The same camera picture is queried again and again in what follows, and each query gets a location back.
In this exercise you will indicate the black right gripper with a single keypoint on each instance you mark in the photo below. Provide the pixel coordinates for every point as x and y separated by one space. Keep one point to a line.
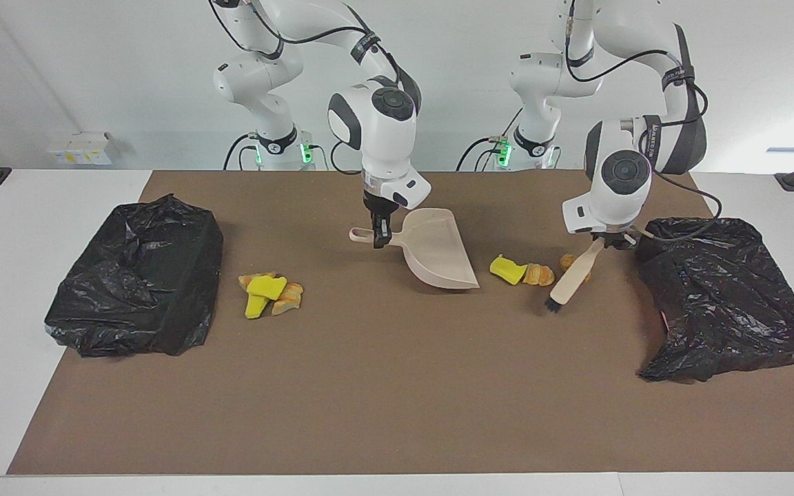
380 207

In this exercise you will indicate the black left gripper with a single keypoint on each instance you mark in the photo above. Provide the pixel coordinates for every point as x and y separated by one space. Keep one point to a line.
623 241

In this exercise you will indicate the beige plastic dustpan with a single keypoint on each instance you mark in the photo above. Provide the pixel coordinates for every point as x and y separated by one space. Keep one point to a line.
438 248

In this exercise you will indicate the brown peanut shaped bread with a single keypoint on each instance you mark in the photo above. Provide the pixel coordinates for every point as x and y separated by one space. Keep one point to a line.
568 262

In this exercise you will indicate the beige hand brush black bristles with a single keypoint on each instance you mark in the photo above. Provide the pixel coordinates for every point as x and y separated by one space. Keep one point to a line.
573 279

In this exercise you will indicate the striped orange croissant piece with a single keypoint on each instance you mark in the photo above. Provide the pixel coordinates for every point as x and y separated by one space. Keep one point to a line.
538 275

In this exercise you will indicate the pale striped bread piece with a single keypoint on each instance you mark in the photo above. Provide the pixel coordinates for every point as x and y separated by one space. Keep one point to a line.
289 298

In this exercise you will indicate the notched yellow sponge piece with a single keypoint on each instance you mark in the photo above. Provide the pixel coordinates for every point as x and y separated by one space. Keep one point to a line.
507 271

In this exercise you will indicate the yellow sponge piece green side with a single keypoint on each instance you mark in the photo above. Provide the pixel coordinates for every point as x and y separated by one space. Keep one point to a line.
267 287

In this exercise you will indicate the small orange bread piece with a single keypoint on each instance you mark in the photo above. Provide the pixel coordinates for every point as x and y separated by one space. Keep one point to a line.
249 280

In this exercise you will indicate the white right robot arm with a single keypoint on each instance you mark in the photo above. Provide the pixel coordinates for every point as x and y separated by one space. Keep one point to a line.
387 138

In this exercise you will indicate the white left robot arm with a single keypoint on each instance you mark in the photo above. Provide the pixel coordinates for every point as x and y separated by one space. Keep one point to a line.
617 186

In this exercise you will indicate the right black garbage bag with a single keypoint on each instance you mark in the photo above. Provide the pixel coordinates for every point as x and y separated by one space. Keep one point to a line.
728 303

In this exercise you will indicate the black garbage bag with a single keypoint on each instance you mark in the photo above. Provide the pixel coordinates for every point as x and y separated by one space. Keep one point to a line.
135 289
728 303

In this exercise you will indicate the brown table mat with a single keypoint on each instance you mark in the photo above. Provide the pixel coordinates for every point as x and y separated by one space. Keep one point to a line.
397 427

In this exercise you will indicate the left black garbage bag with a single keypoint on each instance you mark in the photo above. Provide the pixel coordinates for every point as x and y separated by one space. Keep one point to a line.
135 289

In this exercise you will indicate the white cardboard box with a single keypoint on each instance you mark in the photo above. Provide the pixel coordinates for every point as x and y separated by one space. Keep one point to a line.
83 153

